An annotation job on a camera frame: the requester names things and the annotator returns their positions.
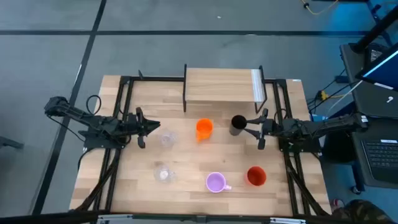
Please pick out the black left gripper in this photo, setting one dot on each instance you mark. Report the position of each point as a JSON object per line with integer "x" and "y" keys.
{"x": 136, "y": 126}

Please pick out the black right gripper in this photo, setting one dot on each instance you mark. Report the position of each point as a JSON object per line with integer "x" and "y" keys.
{"x": 268, "y": 127}

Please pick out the clear glass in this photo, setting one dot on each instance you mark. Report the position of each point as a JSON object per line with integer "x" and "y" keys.
{"x": 168, "y": 137}

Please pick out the red plastic cup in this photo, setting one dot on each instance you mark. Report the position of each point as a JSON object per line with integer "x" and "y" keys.
{"x": 256, "y": 176}

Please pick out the orange plastic mug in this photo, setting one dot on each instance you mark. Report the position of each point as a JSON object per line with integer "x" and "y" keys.
{"x": 204, "y": 127}

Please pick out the purple plastic mug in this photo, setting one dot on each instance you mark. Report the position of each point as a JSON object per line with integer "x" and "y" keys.
{"x": 215, "y": 182}

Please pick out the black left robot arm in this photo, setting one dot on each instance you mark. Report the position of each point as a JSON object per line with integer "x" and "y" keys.
{"x": 93, "y": 123}

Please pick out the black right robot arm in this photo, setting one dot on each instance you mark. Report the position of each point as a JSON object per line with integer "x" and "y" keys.
{"x": 311, "y": 126}

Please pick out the black tall cup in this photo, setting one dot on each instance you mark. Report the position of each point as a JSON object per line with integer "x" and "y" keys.
{"x": 238, "y": 124}

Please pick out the clear glass mug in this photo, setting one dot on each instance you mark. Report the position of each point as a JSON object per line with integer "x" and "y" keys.
{"x": 163, "y": 173}

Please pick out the black computer cart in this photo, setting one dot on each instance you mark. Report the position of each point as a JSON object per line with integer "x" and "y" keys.
{"x": 357, "y": 102}

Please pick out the black laptop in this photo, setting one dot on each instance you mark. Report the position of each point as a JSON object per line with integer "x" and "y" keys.
{"x": 381, "y": 155}

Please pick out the person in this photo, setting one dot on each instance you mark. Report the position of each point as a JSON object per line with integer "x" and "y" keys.
{"x": 363, "y": 213}

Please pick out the computer monitor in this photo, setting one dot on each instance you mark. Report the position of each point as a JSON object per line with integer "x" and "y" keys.
{"x": 382, "y": 70}

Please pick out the dark grey stand foot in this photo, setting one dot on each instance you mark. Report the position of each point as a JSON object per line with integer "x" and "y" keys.
{"x": 9, "y": 143}

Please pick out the black stand pole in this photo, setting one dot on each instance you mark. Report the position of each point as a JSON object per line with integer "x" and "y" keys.
{"x": 373, "y": 31}

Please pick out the black metal table frame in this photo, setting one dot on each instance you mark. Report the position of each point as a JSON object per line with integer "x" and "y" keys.
{"x": 155, "y": 79}

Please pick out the wooden shelf with black frame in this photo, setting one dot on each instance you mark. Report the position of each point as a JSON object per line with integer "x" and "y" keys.
{"x": 217, "y": 84}

